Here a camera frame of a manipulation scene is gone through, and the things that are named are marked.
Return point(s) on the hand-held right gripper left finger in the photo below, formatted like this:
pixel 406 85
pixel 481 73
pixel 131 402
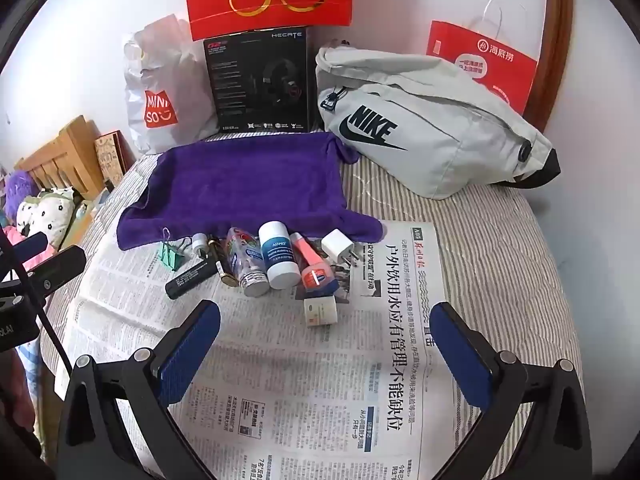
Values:
pixel 192 345

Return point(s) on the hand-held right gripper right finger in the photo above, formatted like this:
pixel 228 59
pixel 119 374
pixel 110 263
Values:
pixel 457 345

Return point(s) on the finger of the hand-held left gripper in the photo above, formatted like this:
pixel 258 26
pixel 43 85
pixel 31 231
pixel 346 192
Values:
pixel 31 246
pixel 57 266

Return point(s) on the black rectangular stick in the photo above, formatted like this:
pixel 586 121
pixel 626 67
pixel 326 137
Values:
pixel 187 280

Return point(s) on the dark brown gold lighter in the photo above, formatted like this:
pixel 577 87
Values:
pixel 223 266

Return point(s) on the green binder clip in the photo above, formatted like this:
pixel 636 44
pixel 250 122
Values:
pixel 172 258

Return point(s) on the small white plug-in light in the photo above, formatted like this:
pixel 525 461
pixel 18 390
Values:
pixel 200 242

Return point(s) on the small white roll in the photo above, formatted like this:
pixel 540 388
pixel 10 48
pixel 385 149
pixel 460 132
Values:
pixel 320 312

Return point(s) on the thin pink tube white cap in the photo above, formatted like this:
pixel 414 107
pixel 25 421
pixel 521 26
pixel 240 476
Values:
pixel 300 247

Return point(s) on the white charger plug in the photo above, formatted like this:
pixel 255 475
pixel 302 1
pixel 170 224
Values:
pixel 336 245

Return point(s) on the white dotted plush toy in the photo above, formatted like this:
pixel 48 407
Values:
pixel 45 215

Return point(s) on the purple plush toy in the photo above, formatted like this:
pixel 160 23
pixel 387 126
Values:
pixel 19 190

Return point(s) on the striped bedsheet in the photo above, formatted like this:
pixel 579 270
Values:
pixel 500 260

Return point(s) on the clear patterned bottle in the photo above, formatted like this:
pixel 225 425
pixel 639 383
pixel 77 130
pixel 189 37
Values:
pixel 245 260

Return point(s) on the wooden headboard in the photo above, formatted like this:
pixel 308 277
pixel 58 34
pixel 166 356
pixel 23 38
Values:
pixel 70 150

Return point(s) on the newspaper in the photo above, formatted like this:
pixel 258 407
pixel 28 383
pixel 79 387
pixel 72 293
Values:
pixel 300 385

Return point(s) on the brown patterned box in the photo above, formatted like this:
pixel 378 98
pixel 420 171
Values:
pixel 107 155

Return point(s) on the white bottle blue label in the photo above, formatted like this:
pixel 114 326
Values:
pixel 277 257

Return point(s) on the purple towel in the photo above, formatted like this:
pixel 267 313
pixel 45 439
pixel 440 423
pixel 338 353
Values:
pixel 250 180

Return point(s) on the grey waist bag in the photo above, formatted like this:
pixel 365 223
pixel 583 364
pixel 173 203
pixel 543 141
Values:
pixel 450 150

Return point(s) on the white plastic shopping bag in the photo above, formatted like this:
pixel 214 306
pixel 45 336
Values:
pixel 160 80

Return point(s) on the black headset box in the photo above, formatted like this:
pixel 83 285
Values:
pixel 240 85

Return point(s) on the red gift bag gold print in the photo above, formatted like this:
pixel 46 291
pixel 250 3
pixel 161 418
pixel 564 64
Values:
pixel 270 10

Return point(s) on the curved brown wooden frame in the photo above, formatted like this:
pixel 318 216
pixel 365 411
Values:
pixel 555 35

